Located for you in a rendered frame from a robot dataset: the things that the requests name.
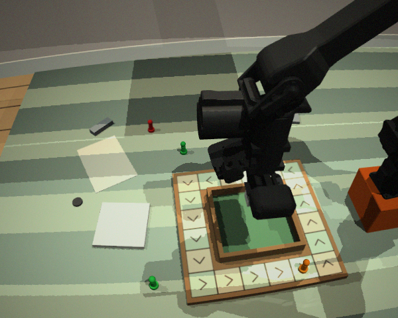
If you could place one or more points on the red pawn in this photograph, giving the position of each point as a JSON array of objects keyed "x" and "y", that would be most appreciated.
[{"x": 151, "y": 128}]

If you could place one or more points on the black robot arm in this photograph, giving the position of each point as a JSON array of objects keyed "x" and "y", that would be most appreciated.
[{"x": 289, "y": 69}]

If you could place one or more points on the green pawn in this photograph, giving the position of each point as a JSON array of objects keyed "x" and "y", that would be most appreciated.
[
  {"x": 183, "y": 150},
  {"x": 153, "y": 284}
]

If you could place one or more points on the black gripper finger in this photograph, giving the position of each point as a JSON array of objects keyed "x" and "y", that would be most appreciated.
[
  {"x": 249, "y": 178},
  {"x": 249, "y": 186}
]

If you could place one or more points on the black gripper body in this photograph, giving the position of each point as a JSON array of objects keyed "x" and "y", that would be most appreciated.
[{"x": 270, "y": 198}]

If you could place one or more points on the orange-brown game pawn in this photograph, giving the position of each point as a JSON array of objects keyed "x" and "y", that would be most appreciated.
[{"x": 303, "y": 268}]

